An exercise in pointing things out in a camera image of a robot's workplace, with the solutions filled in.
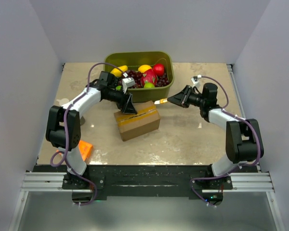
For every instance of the yellow mango fruit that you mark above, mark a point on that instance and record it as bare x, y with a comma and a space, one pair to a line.
118, 72

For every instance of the yellow lemon fruit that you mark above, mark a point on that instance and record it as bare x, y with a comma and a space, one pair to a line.
144, 68

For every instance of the green lime fruit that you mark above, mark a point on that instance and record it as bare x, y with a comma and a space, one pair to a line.
149, 85

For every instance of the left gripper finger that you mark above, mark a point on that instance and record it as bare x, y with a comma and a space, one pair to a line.
128, 108
124, 98

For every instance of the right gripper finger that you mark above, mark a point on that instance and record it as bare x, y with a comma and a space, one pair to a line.
181, 95
177, 102

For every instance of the red grape bunch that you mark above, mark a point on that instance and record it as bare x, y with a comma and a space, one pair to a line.
136, 75

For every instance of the brown taped cardboard box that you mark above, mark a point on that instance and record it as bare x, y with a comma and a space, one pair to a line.
132, 126

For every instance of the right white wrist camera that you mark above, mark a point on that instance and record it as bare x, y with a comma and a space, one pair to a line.
195, 81

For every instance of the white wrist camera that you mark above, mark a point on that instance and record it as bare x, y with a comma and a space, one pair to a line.
195, 81
127, 82

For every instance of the bottle with beige cap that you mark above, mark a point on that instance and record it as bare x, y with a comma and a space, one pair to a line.
62, 101

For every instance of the olive green plastic bin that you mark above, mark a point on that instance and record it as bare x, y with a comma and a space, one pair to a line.
133, 60

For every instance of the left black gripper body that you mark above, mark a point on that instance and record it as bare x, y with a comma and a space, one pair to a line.
115, 96

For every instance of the orange patterned block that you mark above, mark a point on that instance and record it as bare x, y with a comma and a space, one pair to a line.
83, 151

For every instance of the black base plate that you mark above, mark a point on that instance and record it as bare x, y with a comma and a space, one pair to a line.
139, 181

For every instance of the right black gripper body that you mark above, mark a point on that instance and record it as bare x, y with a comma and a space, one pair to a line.
195, 99

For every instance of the yellow utility knife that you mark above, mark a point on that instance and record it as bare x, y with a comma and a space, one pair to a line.
161, 101

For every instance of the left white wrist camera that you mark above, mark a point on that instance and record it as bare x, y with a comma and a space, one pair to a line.
127, 82

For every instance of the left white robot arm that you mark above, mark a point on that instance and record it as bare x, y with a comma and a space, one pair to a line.
63, 126

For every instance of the red apple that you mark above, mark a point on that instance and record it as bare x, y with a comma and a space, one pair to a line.
159, 69

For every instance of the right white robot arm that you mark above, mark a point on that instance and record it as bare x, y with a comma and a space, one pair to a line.
243, 143

